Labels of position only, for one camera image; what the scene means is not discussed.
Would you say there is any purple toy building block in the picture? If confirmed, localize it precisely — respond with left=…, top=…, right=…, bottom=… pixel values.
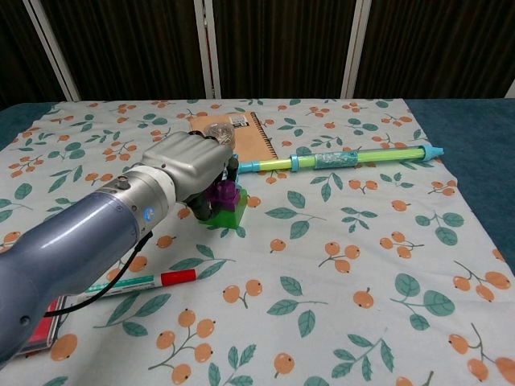
left=204, top=179, right=238, bottom=212

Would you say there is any white partition frame post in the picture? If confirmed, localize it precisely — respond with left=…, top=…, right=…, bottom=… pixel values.
left=27, top=0, right=81, bottom=101
left=341, top=0, right=372, bottom=99
left=192, top=0, right=222, bottom=100

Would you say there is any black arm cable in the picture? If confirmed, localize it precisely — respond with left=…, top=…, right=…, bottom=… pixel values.
left=42, top=232, right=154, bottom=318

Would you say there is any clear jar of paper clips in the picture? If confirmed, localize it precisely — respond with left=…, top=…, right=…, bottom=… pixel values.
left=202, top=123, right=236, bottom=146

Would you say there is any dark slatted partition panel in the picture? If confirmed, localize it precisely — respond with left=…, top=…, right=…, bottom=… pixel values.
left=39, top=0, right=206, bottom=101
left=212, top=0, right=357, bottom=100
left=0, top=0, right=68, bottom=109
left=357, top=0, right=515, bottom=100

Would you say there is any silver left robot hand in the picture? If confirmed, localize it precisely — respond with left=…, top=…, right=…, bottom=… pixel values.
left=141, top=129, right=239, bottom=221

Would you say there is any blue green toy water pump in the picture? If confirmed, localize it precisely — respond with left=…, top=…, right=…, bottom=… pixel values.
left=231, top=145, right=447, bottom=178

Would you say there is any floral fruit print tablecloth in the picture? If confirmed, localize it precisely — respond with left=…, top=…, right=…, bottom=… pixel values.
left=0, top=97, right=515, bottom=386

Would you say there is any red ink pad case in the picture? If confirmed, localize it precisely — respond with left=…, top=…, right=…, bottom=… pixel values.
left=19, top=295, right=69, bottom=355

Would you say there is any kraft spiral notebook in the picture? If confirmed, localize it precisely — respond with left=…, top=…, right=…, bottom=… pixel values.
left=188, top=111, right=279, bottom=162

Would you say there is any green toy building block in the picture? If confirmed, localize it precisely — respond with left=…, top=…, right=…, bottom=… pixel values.
left=199, top=187, right=250, bottom=231

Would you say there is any white marker with red cap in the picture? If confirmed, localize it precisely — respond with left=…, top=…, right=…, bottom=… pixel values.
left=82, top=269, right=198, bottom=298

